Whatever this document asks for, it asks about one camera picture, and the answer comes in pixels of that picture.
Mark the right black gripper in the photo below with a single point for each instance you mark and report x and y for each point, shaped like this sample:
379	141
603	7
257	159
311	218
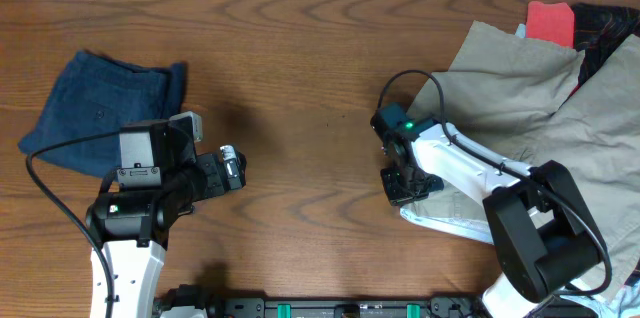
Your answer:
397	196

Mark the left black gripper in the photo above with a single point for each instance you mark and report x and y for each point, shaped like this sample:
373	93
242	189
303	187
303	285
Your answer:
235	173

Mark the khaki cargo shorts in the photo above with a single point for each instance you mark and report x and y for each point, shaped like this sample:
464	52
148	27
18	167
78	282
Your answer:
522	99

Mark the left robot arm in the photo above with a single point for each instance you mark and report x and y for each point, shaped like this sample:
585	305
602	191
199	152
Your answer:
160	178

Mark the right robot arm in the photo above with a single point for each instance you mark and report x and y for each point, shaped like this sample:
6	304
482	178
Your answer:
543	232

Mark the folded navy blue shorts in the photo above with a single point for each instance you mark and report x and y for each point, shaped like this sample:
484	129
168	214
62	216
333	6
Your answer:
95	95

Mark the light blue garment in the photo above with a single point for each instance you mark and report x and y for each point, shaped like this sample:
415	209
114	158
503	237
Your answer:
521	31

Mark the red garment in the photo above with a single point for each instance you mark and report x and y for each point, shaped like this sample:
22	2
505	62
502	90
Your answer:
551	22

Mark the black printed shirt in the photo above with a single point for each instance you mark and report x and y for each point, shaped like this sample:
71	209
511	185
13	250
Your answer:
598	31

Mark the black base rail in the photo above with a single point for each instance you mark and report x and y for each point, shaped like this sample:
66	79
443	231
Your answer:
345	308

